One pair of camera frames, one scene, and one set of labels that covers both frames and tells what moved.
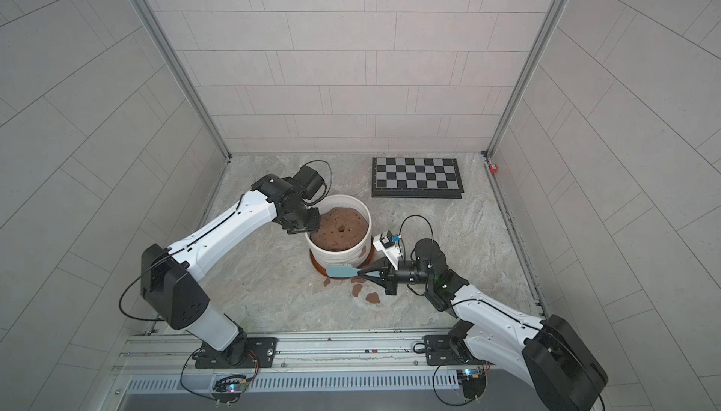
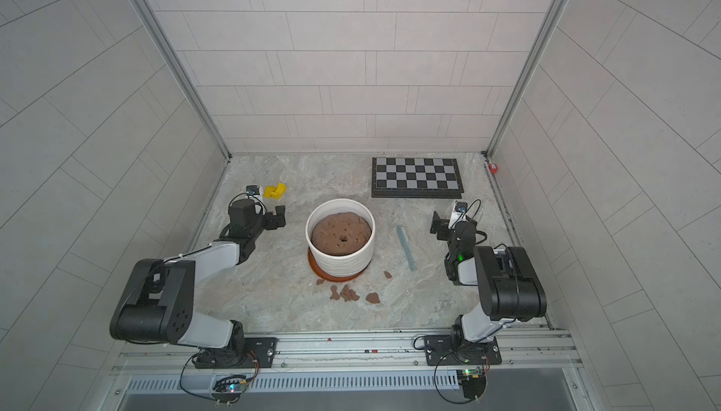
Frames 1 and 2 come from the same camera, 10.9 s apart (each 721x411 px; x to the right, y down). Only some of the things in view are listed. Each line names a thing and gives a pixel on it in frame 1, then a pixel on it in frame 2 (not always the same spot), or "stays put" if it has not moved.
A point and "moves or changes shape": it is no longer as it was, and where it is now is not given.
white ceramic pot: x=344 y=238 moves or changes shape
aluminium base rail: x=356 y=371 stays put
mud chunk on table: x=373 y=297 stays put
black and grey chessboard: x=416 y=177 stays put
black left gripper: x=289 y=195 -> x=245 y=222
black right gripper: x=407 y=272 -> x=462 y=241
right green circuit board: x=472 y=381 stays put
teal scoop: x=344 y=271 -> x=403 y=235
